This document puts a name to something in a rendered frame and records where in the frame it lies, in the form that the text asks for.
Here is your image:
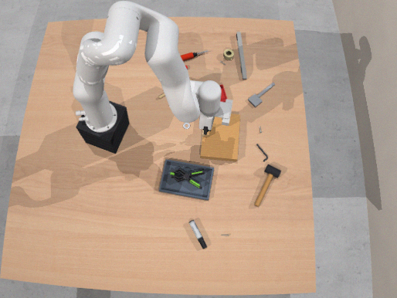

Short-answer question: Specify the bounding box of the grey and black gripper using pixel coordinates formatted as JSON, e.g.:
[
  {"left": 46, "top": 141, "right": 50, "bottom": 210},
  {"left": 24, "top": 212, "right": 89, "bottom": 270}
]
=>
[{"left": 199, "top": 113, "right": 215, "bottom": 135}]

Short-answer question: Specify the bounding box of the light brown wooden board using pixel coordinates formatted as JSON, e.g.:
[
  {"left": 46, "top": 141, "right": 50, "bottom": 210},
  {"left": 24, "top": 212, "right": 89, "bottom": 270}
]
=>
[{"left": 200, "top": 113, "right": 240, "bottom": 161}]

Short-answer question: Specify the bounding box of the red rectangular tray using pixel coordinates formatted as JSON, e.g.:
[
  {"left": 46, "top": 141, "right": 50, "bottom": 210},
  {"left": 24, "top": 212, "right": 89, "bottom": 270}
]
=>
[{"left": 220, "top": 85, "right": 227, "bottom": 102}]

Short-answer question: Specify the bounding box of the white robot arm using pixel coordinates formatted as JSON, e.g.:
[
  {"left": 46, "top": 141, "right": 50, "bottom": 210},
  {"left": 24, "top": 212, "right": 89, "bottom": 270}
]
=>
[{"left": 73, "top": 1, "right": 233, "bottom": 132}]

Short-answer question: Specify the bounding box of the beige cylindrical collar with hole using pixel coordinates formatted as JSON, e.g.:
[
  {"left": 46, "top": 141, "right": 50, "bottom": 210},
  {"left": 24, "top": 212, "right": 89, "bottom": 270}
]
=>
[{"left": 223, "top": 49, "right": 234, "bottom": 60}]

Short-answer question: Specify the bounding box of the black-headed mallet with wooden handle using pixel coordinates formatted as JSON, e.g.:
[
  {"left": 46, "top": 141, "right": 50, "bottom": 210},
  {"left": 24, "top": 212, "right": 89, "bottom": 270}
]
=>
[{"left": 254, "top": 164, "right": 281, "bottom": 207}]

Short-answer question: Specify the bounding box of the red-handled screwdriver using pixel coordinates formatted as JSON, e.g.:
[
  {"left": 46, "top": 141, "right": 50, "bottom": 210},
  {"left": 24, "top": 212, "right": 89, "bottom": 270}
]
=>
[{"left": 181, "top": 50, "right": 208, "bottom": 61}]

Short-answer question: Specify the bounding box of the long grey metal bar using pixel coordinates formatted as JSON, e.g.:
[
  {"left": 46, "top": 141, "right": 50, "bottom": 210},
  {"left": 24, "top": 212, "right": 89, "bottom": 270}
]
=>
[{"left": 236, "top": 32, "right": 247, "bottom": 80}]

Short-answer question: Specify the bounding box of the white marker with black cap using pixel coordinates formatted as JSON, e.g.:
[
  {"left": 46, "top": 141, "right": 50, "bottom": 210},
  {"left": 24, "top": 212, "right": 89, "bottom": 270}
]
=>
[{"left": 189, "top": 220, "right": 207, "bottom": 249}]

